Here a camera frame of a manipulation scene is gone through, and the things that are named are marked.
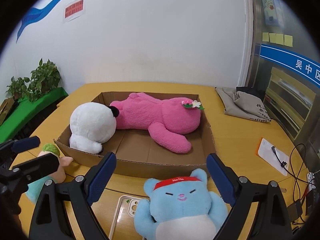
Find black power adapter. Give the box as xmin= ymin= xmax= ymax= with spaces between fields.
xmin=287 ymin=199 xmax=305 ymax=224

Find clear white phone case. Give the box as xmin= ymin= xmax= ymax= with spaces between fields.
xmin=108 ymin=195 xmax=145 ymax=240

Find white panda plush toy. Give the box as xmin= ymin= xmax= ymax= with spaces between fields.
xmin=69 ymin=102 xmax=119 ymax=154

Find grey cloth bag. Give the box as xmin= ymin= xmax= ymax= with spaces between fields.
xmin=215 ymin=87 xmax=271 ymax=123

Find light blue plush toy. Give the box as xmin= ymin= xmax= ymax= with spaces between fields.
xmin=134 ymin=168 xmax=228 ymax=239

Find yellow sticky notes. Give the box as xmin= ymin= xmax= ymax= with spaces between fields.
xmin=262 ymin=32 xmax=293 ymax=47

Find green haired teal doll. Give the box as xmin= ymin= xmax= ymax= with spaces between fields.
xmin=24 ymin=143 xmax=74 ymax=204

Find brown cardboard box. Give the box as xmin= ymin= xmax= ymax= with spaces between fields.
xmin=55 ymin=112 xmax=215 ymax=179

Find white paper envelope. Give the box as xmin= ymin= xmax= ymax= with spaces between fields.
xmin=256 ymin=138 xmax=289 ymax=176

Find green covered side table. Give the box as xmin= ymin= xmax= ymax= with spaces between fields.
xmin=1 ymin=87 xmax=68 ymax=142

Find green potted plant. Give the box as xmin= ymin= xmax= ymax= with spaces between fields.
xmin=6 ymin=59 xmax=61 ymax=102

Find red wall notice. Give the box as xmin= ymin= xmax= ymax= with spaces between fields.
xmin=63 ymin=0 xmax=86 ymax=23

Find pink bear plush toy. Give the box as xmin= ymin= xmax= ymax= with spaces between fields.
xmin=110 ymin=92 xmax=204 ymax=154

